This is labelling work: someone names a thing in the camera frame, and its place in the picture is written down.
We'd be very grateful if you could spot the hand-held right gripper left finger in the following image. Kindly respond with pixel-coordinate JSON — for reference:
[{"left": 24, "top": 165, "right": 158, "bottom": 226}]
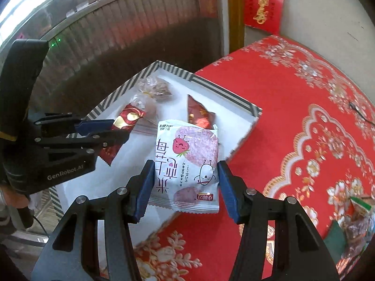
[{"left": 31, "top": 160, "right": 156, "bottom": 281}]

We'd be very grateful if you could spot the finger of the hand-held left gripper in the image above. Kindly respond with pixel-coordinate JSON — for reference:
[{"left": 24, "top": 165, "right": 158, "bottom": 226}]
[
  {"left": 34, "top": 129, "right": 130, "bottom": 156},
  {"left": 32, "top": 112, "right": 115, "bottom": 137}
]

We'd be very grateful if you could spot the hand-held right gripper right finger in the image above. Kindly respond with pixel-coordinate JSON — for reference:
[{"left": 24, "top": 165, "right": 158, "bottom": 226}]
[{"left": 217, "top": 160, "right": 340, "bottom": 281}]

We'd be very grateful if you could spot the white box with striped rim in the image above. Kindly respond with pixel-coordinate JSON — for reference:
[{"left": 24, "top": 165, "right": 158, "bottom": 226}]
[{"left": 48, "top": 60, "right": 263, "bottom": 240}]

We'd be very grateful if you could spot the red gold-print snack packet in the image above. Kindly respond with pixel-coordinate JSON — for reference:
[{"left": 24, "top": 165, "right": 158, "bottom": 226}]
[{"left": 98, "top": 103, "right": 147, "bottom": 167}]

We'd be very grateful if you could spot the white snack packet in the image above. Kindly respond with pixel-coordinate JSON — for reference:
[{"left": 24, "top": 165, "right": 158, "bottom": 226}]
[{"left": 147, "top": 119, "right": 220, "bottom": 214}]

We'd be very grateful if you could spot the dark green snack packet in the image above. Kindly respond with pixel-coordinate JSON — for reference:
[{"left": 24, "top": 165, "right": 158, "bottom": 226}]
[{"left": 326, "top": 220, "right": 349, "bottom": 259}]

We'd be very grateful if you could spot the clear packet of brown snacks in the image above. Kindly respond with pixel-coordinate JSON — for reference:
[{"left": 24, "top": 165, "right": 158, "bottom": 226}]
[{"left": 341, "top": 209, "right": 371, "bottom": 265}]

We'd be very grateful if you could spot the clear wrapped brown snack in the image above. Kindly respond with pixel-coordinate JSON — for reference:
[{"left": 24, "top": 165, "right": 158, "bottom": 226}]
[
  {"left": 138, "top": 75, "right": 173, "bottom": 101},
  {"left": 128, "top": 93, "right": 157, "bottom": 125}
]

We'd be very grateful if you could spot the dark red snack packet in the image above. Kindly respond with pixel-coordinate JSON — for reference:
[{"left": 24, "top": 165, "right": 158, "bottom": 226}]
[{"left": 187, "top": 94, "right": 218, "bottom": 130}]

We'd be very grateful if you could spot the brown slatted wooden panel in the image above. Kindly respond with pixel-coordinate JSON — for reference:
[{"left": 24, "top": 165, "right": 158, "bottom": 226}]
[{"left": 29, "top": 0, "right": 229, "bottom": 115}]

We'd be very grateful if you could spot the red floral tablecloth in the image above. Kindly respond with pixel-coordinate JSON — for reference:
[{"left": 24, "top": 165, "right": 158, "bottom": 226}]
[{"left": 100, "top": 34, "right": 375, "bottom": 281}]

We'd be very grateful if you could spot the green edged snack packet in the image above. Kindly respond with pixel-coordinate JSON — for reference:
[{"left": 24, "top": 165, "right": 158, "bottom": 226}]
[{"left": 349, "top": 196, "right": 373, "bottom": 213}]

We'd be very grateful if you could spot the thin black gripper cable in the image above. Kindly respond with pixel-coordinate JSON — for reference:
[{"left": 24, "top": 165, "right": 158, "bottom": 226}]
[{"left": 31, "top": 215, "right": 52, "bottom": 242}]

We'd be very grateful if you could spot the brown wooden door frame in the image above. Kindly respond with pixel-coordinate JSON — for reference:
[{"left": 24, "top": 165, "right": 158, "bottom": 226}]
[{"left": 225, "top": 0, "right": 245, "bottom": 56}]

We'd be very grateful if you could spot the red wall poster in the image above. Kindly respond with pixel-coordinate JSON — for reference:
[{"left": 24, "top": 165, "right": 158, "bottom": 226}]
[{"left": 243, "top": 0, "right": 286, "bottom": 35}]

